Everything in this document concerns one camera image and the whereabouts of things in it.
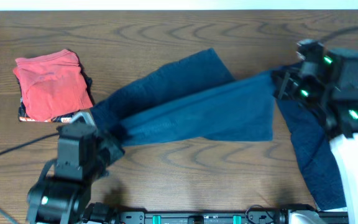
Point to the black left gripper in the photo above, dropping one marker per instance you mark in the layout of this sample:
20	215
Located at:
112	147

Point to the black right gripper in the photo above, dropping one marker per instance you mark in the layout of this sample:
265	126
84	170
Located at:
286	90

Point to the dark navy denim shorts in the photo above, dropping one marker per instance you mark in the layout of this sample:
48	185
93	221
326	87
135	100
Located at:
193	97

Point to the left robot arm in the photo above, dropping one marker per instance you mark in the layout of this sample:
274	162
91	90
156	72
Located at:
63	191

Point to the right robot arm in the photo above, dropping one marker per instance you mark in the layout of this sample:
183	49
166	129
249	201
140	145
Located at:
326	84

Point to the dark navy garment pile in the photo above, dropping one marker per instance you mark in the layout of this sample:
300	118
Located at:
315	160

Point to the red folded t-shirt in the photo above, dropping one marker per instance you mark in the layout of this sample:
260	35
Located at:
52	85

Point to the black folded printed shirt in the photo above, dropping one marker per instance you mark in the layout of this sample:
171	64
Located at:
24	117

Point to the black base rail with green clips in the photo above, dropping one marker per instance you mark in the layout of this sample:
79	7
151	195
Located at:
256	214

